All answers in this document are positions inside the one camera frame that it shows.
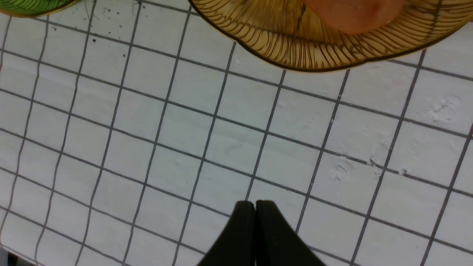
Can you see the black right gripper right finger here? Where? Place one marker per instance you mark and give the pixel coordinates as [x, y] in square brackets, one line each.
[276, 243]

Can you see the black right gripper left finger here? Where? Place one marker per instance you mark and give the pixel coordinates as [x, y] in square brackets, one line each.
[234, 246]

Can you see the orange potato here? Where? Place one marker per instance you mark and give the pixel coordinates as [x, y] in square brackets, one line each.
[356, 16]

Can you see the amber glass plate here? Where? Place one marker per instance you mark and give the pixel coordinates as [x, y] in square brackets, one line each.
[286, 34]

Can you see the green glass plate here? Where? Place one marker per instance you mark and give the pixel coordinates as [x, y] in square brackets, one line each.
[33, 8]

